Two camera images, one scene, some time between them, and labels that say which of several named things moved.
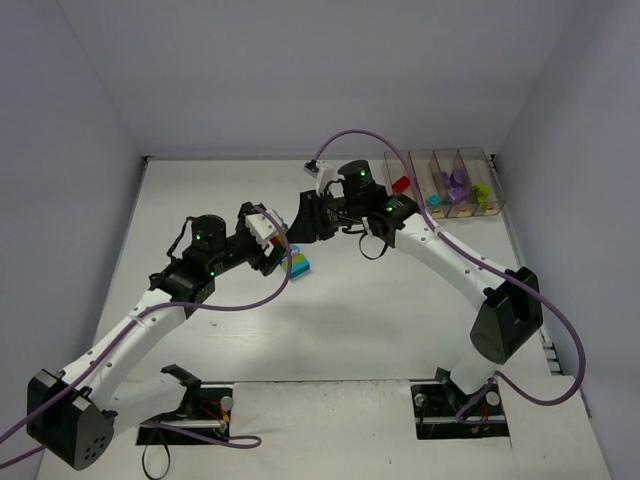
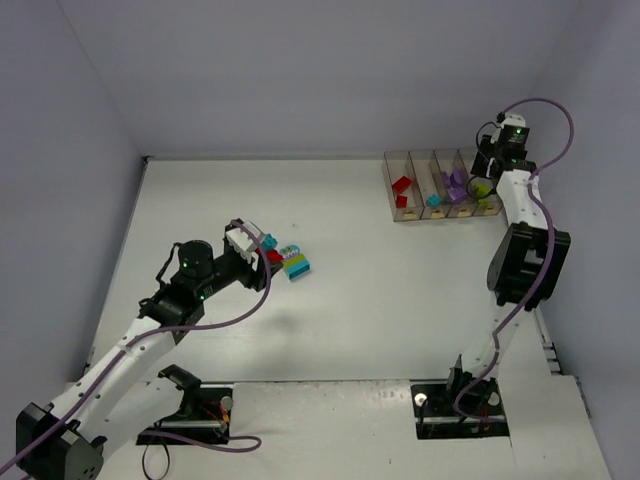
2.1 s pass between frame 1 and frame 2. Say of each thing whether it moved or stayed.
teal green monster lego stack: stayed
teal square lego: stayed
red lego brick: stayed
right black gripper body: moved
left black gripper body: moved
